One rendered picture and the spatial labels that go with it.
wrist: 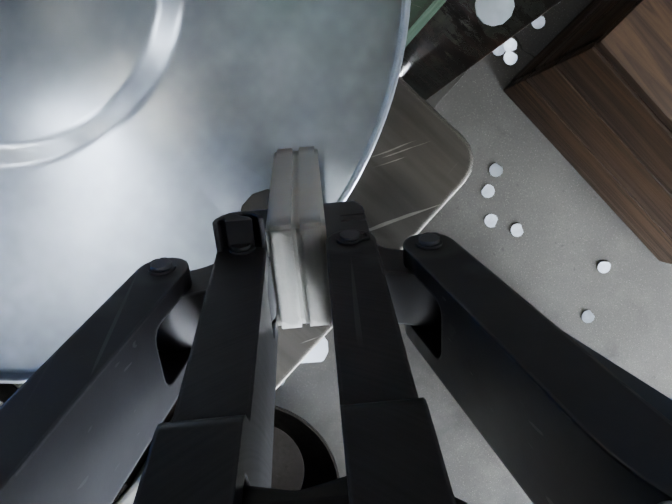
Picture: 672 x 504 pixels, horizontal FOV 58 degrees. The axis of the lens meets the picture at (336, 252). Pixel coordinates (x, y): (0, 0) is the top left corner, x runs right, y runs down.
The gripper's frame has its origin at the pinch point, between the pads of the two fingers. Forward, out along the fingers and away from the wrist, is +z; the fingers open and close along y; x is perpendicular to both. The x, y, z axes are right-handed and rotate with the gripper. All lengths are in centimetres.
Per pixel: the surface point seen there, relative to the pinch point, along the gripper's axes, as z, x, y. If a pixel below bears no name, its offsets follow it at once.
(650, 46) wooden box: 48, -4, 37
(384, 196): 3.9, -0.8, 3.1
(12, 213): 4.0, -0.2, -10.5
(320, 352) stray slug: 13.4, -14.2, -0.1
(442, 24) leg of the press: 45.6, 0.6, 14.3
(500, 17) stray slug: 19.4, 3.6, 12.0
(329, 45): 5.5, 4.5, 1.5
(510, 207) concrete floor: 75, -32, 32
